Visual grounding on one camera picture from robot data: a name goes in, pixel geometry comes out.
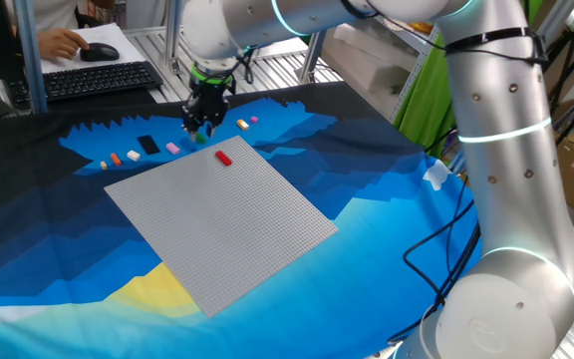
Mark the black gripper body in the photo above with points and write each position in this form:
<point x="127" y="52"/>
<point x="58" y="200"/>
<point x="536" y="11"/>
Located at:
<point x="207" y="105"/>

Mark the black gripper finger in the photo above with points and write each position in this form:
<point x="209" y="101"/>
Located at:
<point x="191" y="128"/>
<point x="209" y="129"/>

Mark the red Lego brick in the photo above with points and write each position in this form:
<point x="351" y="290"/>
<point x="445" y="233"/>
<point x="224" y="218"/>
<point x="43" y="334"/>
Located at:
<point x="223" y="158"/>

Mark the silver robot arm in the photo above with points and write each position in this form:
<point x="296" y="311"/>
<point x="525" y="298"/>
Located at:
<point x="506" y="149"/>

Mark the green Lego brick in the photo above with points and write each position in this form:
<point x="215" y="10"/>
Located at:
<point x="201" y="138"/>

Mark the light pink Lego brick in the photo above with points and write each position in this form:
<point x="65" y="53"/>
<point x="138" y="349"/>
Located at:
<point x="173" y="148"/>

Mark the yellow Lego brick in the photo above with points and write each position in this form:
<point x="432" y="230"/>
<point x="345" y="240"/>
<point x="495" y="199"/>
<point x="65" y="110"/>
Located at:
<point x="242" y="124"/>

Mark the black Lego plate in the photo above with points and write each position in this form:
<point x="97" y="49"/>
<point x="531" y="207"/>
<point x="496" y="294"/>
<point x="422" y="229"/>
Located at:
<point x="148" y="144"/>

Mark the white Lego brick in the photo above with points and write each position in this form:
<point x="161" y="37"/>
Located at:
<point x="133" y="155"/>

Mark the orange Lego brick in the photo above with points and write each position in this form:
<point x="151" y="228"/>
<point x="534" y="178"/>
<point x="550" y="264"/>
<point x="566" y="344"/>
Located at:
<point x="115" y="159"/>

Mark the tan Lego brick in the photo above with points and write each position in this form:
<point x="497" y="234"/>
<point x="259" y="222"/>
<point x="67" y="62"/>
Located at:
<point x="103" y="165"/>

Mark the grey Lego baseplate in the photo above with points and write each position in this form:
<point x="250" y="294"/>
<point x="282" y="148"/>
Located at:
<point x="222" y="229"/>

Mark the person's bare hand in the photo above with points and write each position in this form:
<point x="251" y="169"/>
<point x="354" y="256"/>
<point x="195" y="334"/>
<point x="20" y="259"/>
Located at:
<point x="60" y="44"/>

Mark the white paper sheet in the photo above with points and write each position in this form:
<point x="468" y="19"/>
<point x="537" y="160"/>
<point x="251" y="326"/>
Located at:
<point x="122" y="50"/>

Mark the black computer keyboard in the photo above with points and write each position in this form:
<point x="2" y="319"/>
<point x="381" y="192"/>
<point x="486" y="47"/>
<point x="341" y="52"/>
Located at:
<point x="87" y="80"/>

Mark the black computer mouse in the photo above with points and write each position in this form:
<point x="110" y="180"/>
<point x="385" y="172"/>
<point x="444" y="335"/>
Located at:
<point x="98" y="52"/>

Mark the white foam block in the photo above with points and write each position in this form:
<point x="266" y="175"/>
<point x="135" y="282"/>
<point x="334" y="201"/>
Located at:
<point x="367" y="65"/>

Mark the person's white shirt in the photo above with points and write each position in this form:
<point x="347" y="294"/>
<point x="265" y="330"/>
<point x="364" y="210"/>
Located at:
<point x="58" y="12"/>

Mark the blue mountain print tablecloth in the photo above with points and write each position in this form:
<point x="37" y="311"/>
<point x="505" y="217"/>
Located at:
<point x="342" y="274"/>

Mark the yellow tape roll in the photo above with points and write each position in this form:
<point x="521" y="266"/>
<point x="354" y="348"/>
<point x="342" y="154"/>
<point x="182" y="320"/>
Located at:
<point x="420" y="28"/>

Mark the black tripod stand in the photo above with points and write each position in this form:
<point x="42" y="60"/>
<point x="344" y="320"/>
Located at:
<point x="571" y="90"/>

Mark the aluminium frame post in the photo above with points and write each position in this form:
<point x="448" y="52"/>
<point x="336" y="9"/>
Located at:
<point x="173" y="35"/>

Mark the blue grey frame post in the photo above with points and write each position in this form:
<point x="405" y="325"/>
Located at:
<point x="30" y="55"/>

